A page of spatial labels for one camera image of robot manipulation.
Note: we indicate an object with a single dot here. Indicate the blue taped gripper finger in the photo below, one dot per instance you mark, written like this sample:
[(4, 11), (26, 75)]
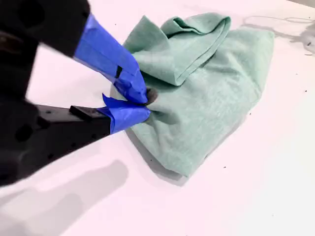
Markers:
[(105, 56), (123, 116)]

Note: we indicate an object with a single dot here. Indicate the pale green T-shirt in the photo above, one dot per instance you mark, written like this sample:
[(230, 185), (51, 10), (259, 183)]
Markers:
[(209, 98)]

